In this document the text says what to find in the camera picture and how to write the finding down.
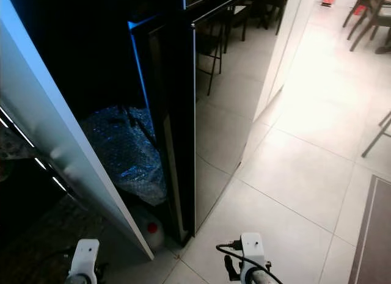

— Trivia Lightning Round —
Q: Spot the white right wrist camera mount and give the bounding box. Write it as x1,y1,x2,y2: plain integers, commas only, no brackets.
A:
238,232,266,279

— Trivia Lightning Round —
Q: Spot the brown grey doormat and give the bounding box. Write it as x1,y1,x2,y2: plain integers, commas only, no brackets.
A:
348,174,391,284

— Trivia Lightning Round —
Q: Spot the white bottle red cap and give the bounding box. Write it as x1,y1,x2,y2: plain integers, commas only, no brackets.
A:
139,218,166,248

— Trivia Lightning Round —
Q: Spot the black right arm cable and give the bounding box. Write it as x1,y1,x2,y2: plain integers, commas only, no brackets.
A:
215,240,285,284

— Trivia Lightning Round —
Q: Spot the clear bubble wrap sheet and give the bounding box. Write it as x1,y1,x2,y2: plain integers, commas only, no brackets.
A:
82,106,169,205

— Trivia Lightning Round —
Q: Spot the grey metal chair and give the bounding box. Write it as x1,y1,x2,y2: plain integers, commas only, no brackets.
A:
360,110,391,158

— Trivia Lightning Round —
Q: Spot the patterned floor mat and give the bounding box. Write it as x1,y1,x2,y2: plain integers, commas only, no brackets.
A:
0,205,117,284

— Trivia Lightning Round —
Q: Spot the wooden chair red seat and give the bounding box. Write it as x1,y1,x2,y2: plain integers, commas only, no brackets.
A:
342,0,373,28
349,0,391,53

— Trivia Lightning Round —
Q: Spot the white fridge body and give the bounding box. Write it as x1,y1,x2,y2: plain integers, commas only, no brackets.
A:
0,0,155,260

